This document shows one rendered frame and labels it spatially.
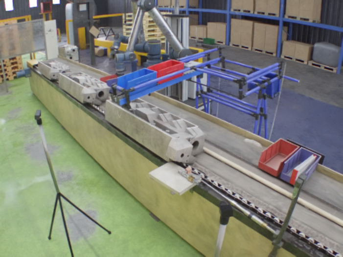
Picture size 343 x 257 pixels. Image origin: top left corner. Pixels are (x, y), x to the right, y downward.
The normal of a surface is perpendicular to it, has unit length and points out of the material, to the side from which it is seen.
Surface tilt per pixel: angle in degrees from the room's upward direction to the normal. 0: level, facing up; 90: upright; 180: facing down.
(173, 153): 71
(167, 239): 0
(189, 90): 90
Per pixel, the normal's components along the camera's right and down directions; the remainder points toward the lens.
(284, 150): -0.76, 0.26
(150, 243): 0.00, -0.89
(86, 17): 0.65, 0.34
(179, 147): 0.50, -0.53
